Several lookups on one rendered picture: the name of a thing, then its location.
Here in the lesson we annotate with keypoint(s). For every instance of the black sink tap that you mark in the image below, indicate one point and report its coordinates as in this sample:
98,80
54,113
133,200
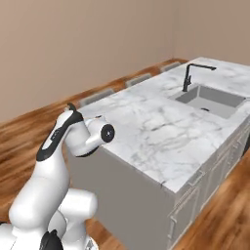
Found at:
187,78

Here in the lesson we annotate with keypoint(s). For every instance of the grey kitchen island cabinet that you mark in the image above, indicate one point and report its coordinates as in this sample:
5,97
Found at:
130,201

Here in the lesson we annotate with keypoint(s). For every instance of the grey sink basin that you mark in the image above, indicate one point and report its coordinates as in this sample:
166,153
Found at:
211,99

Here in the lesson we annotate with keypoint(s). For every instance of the grey stool seat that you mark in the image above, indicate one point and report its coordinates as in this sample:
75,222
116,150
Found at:
138,79
97,96
170,66

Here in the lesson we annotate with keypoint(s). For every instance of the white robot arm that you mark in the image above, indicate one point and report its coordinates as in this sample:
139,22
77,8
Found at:
45,182

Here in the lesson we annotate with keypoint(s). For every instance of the grey cupboard door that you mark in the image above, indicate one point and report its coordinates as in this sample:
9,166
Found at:
185,215
213,182
235,156

